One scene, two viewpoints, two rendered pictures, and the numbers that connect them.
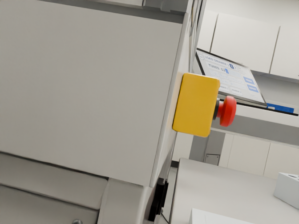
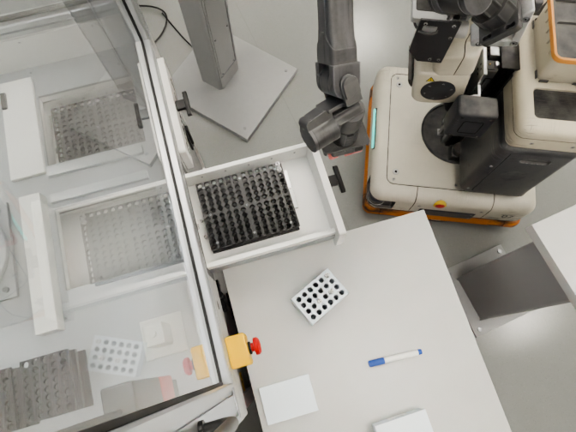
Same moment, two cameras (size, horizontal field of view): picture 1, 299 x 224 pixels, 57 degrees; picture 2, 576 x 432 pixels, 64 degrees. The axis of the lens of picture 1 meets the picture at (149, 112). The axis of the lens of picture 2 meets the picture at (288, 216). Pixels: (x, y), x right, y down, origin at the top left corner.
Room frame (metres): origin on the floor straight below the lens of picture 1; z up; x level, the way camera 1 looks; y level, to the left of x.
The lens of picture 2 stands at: (0.30, -0.15, 1.98)
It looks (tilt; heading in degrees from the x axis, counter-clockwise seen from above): 73 degrees down; 336
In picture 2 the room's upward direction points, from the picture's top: straight up
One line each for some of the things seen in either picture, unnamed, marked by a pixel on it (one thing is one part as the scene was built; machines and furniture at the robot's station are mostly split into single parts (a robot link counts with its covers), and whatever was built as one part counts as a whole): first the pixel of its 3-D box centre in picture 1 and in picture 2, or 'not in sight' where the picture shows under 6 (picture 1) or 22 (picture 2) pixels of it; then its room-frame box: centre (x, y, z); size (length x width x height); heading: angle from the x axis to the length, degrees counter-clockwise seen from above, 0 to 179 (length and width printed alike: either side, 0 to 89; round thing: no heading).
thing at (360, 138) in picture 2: not in sight; (344, 130); (0.67, -0.44, 1.11); 0.10 x 0.07 x 0.07; 82
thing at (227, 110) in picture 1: (222, 110); (254, 346); (0.35, -0.09, 0.88); 0.04 x 0.03 x 0.04; 172
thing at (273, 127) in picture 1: (229, 117); (244, 210); (0.67, -0.20, 0.86); 0.40 x 0.26 x 0.06; 82
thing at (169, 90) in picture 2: not in sight; (175, 113); (1.00, -0.13, 0.87); 0.29 x 0.02 x 0.11; 172
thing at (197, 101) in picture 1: (197, 105); (240, 351); (0.36, -0.06, 0.88); 0.07 x 0.05 x 0.07; 172
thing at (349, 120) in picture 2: not in sight; (345, 117); (0.67, -0.44, 1.17); 0.07 x 0.06 x 0.07; 100
